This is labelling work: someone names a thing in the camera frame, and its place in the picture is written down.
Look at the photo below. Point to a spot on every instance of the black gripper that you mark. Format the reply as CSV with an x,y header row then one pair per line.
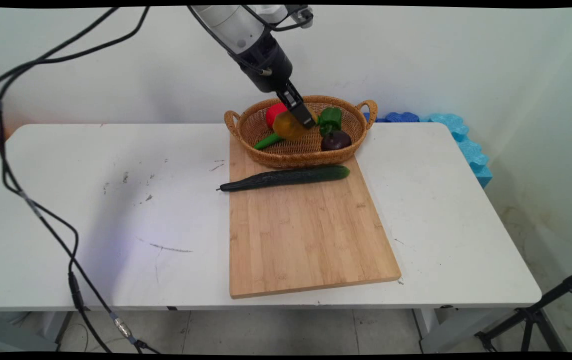
x,y
266,62

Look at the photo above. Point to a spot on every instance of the yellow brown toy potato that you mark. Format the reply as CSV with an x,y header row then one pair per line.
x,y
288,127

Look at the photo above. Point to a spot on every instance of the red toy tomato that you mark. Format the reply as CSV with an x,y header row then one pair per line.
x,y
273,114

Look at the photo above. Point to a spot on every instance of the green toy bell pepper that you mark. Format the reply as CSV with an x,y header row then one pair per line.
x,y
330,120

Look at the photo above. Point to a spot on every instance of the small light green cucumber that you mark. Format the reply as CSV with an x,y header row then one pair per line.
x,y
267,141

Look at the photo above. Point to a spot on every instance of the dark purple toy eggplant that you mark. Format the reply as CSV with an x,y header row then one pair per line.
x,y
336,141

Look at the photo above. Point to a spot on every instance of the long dark green cucumber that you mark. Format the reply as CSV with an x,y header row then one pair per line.
x,y
286,178

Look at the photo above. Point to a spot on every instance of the dark blue foam mat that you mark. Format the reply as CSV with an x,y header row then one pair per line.
x,y
395,118

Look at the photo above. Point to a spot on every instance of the wooden cutting board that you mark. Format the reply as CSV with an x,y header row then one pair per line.
x,y
310,235

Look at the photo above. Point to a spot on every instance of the light blue foam mat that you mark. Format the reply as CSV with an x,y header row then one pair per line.
x,y
468,147

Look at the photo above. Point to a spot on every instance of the white table leg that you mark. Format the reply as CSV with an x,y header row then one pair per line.
x,y
53,325
428,327

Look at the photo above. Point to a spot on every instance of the black tripod stand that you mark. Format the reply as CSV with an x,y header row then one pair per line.
x,y
533,315

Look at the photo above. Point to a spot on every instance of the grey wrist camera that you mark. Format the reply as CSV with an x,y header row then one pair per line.
x,y
303,15

